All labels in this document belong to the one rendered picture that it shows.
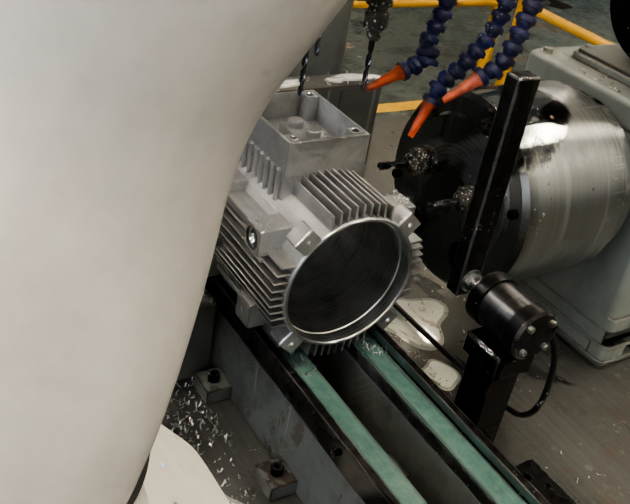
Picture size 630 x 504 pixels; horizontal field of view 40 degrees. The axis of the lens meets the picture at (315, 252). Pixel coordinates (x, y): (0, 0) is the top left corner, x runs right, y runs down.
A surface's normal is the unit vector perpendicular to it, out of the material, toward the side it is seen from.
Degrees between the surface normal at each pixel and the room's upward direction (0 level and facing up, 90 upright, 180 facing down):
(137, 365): 72
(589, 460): 0
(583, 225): 88
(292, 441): 90
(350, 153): 90
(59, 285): 62
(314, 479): 90
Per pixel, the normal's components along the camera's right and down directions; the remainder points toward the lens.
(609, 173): 0.51, 0.00
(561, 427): 0.15, -0.83
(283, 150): -0.85, 0.16
